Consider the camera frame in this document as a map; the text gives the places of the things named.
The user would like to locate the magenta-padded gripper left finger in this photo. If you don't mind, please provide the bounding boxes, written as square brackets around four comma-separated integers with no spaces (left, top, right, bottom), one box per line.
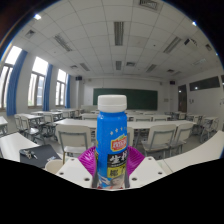
[55,145,98,188]

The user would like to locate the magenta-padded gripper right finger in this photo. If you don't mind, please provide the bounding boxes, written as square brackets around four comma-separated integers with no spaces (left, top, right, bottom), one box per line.
[125,145,168,188]

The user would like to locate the blue drink bottle white cap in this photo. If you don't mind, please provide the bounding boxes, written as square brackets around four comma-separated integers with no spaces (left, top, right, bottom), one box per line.
[94,94,129,190]

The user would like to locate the dark flat laptop sleeve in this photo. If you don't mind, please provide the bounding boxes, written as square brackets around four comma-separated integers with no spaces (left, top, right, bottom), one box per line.
[19,143,62,169]

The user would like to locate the classroom chairs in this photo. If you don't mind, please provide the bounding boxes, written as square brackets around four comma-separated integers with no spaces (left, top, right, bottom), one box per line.
[13,108,221,164]

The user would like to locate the classroom desks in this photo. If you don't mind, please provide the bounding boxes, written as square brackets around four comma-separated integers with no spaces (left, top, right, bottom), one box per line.
[0,108,221,148]

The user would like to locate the bunch of keys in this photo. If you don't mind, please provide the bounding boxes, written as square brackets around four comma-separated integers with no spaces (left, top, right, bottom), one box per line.
[21,149,38,160]

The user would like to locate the green chalkboard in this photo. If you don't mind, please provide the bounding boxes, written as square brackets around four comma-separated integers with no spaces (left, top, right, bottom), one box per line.
[92,87,159,111]

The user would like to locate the dark classroom door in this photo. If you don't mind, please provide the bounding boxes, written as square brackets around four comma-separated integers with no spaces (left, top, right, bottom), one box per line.
[177,84,188,113]

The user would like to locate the classroom windows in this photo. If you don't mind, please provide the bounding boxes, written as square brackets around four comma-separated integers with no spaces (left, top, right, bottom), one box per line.
[0,44,68,109]

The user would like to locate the blue window curtains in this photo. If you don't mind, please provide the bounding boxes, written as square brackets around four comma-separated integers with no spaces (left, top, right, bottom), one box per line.
[6,49,72,117]

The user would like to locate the ceiling lights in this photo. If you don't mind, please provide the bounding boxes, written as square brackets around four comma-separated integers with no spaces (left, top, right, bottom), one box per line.
[24,0,214,74]

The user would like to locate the dark interior wall window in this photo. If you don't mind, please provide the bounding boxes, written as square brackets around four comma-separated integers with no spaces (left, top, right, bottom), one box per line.
[189,75,221,92]

